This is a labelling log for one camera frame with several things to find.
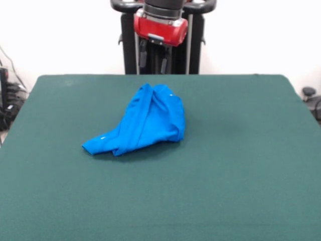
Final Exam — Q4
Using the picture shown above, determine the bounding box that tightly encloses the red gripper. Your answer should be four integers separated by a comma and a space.
133, 9, 189, 74

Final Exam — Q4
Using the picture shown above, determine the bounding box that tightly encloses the blue t-shirt with white print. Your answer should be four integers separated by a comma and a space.
81, 83, 187, 157

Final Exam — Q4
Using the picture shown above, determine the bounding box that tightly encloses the black electronics box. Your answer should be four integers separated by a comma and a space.
0, 66, 11, 110

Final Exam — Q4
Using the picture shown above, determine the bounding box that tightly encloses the dark green table cloth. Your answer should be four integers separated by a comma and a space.
0, 74, 321, 241

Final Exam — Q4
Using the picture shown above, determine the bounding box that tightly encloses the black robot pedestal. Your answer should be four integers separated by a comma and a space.
110, 0, 217, 75

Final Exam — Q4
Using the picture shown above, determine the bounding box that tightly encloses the thin grey cable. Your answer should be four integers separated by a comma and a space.
0, 46, 28, 91

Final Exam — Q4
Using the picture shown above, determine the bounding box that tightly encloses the black cable tangle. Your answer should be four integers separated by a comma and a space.
0, 82, 29, 131

